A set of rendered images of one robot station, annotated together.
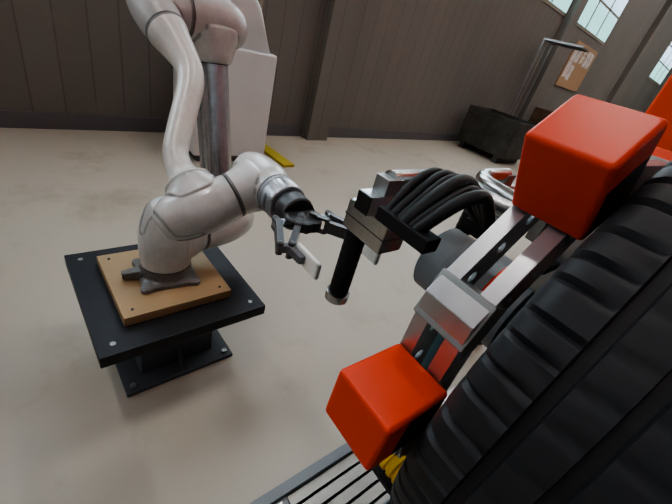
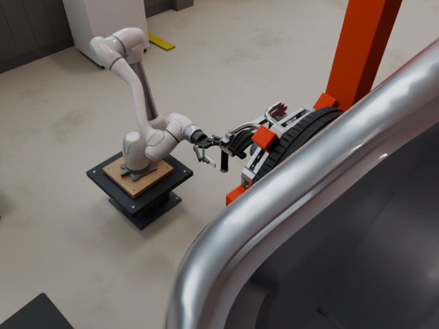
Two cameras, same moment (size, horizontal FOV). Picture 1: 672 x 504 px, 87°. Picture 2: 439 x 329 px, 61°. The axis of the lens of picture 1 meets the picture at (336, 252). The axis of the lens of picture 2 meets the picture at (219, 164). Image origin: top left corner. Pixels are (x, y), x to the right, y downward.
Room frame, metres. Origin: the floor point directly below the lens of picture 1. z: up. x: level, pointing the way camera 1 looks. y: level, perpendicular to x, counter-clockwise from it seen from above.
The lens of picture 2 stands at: (-0.77, -0.04, 2.07)
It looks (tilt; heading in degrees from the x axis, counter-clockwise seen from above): 45 degrees down; 2
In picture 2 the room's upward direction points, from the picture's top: 1 degrees clockwise
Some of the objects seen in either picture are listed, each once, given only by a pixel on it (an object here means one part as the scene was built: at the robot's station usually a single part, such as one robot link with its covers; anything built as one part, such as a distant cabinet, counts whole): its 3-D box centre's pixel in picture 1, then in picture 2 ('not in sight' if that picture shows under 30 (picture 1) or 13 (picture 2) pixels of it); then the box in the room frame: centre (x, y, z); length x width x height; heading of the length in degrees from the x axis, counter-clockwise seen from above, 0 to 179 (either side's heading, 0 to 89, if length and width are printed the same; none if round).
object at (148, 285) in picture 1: (159, 267); (135, 166); (0.90, 0.55, 0.36); 0.22 x 0.18 x 0.06; 133
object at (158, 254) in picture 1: (169, 231); (136, 148); (0.92, 0.53, 0.50); 0.18 x 0.16 x 0.22; 148
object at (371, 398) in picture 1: (383, 400); (238, 200); (0.25, -0.09, 0.85); 0.09 x 0.08 x 0.07; 135
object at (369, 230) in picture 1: (375, 223); (229, 146); (0.50, -0.05, 0.93); 0.09 x 0.05 x 0.05; 45
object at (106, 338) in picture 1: (166, 312); (142, 186); (0.91, 0.54, 0.15); 0.50 x 0.50 x 0.30; 49
